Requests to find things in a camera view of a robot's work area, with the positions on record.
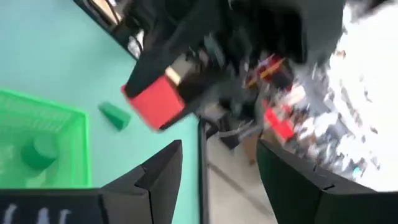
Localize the green wedge block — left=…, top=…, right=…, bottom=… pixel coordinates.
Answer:
left=98, top=101, right=132, bottom=131

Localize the green plastic basket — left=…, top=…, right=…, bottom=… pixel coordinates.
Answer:
left=0, top=88, right=93, bottom=190

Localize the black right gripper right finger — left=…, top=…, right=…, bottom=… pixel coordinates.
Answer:
left=256, top=139, right=398, bottom=224

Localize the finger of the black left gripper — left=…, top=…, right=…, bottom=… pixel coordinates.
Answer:
left=123, top=37, right=187, bottom=98
left=163, top=73, right=224, bottom=130

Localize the red cylinder block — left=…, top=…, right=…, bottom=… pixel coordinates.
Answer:
left=121, top=75, right=187, bottom=131

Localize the light wooden side board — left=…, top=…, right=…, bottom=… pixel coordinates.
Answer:
left=88, top=0, right=124, bottom=24

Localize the green cylinder block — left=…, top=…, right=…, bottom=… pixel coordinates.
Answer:
left=20, top=135, right=60, bottom=171

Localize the red storage box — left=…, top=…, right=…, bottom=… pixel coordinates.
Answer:
left=263, top=99, right=295, bottom=142

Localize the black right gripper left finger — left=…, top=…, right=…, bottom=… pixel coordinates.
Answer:
left=99, top=139, right=183, bottom=224

